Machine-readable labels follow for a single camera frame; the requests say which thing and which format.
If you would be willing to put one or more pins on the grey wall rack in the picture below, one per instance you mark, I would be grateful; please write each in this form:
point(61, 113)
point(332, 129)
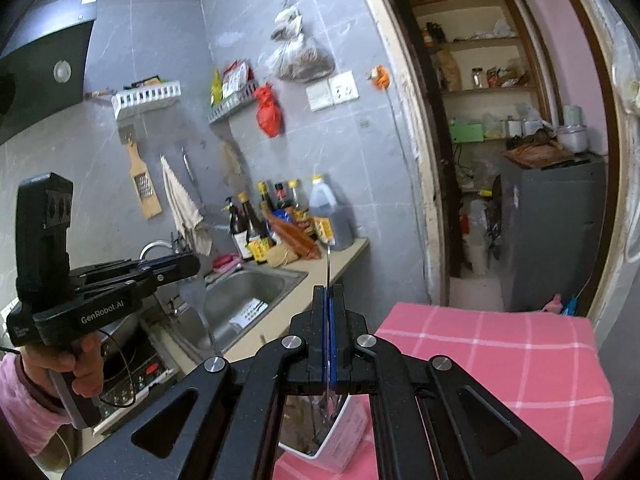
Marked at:
point(232, 105)

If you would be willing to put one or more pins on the person's left forearm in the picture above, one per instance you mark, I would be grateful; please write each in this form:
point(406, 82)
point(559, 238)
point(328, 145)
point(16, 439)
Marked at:
point(20, 410)

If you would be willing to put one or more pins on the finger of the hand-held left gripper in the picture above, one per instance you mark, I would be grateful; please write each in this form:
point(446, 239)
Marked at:
point(170, 262)
point(160, 279)

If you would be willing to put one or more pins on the wooden cutting board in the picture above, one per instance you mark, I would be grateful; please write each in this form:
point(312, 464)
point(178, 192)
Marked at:
point(537, 156)

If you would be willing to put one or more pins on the orange wall hook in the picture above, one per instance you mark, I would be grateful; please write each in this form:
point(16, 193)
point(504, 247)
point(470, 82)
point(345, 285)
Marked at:
point(380, 77)

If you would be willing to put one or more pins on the grey cabinet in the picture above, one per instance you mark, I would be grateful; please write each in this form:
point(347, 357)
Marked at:
point(550, 235)

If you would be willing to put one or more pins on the large oil jug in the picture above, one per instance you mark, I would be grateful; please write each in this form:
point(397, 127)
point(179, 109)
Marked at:
point(331, 220)

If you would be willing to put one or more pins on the orange-red snack packet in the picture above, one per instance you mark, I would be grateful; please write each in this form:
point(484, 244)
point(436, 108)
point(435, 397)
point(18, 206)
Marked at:
point(292, 237)

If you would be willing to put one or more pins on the slim metal utensil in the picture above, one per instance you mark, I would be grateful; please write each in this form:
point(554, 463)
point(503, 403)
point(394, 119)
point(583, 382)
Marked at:
point(328, 265)

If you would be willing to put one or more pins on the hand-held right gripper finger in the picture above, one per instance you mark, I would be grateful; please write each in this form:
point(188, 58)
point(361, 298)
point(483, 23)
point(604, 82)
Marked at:
point(325, 340)
point(334, 340)

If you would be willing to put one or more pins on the red plastic bag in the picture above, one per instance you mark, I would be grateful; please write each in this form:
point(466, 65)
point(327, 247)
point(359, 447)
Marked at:
point(268, 110)

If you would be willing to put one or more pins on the metal wok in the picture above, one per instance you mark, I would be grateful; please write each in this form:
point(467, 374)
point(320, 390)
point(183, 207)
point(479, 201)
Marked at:
point(120, 340)

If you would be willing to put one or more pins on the green box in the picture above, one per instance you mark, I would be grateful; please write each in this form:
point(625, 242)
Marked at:
point(466, 133)

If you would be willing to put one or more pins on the pink checked tablecloth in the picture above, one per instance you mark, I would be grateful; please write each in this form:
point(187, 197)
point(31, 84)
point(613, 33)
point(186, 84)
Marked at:
point(500, 360)

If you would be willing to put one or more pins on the dark yellow-label sauce bottle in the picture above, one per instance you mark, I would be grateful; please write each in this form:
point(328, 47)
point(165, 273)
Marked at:
point(257, 240)

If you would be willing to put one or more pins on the induction cooker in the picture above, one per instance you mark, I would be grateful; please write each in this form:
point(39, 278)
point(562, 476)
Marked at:
point(145, 365)

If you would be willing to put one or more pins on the stainless steel sink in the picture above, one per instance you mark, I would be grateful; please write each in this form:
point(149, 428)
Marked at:
point(235, 295)

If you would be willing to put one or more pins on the pink sponge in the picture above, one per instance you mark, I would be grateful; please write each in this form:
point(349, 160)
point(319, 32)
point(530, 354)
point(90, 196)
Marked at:
point(226, 262)

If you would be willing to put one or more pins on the wooden shelf unit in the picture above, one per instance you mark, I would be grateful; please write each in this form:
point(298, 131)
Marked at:
point(480, 60)

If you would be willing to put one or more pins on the white pot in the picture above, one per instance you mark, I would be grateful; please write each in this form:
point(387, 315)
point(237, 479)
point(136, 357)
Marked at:
point(572, 132)

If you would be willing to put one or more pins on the printed white box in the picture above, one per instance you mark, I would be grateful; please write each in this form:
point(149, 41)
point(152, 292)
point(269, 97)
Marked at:
point(345, 440)

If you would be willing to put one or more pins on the wooden grater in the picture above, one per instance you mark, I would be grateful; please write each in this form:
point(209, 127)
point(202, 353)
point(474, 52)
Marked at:
point(145, 190)

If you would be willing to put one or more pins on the white wall rack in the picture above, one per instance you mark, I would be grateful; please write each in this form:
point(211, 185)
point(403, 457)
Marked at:
point(145, 97)

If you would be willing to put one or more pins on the metal faucet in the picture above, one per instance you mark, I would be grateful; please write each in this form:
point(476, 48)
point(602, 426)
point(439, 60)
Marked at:
point(155, 246)

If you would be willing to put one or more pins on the beige hanging towel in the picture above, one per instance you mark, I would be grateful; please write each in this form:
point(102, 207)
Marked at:
point(185, 210)

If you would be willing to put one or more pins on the person's left hand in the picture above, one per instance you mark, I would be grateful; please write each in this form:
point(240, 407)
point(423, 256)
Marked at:
point(87, 370)

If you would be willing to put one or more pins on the clear bag of dried goods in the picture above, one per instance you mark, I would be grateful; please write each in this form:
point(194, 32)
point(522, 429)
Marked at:
point(302, 60)

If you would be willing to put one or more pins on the white wall socket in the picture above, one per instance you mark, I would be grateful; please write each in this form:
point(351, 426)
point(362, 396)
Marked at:
point(332, 91)

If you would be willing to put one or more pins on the wooden door frame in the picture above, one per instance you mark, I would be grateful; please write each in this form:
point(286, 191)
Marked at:
point(400, 135)

